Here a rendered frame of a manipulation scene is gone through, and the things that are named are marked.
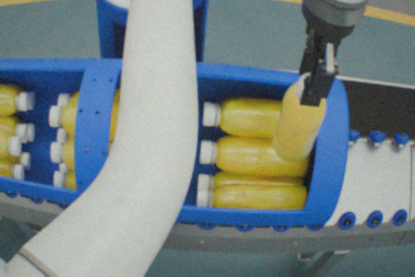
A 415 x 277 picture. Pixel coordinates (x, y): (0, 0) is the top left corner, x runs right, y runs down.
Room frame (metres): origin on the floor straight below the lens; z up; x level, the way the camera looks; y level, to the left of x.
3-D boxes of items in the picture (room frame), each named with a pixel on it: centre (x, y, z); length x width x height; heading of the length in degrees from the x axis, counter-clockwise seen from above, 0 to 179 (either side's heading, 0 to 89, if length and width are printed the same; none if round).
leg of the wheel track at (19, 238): (0.44, 0.59, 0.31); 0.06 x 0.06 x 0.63; 2
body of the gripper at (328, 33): (0.48, -0.13, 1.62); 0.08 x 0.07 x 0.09; 2
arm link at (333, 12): (0.48, -0.13, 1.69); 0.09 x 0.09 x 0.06
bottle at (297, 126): (0.48, -0.14, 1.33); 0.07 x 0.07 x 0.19
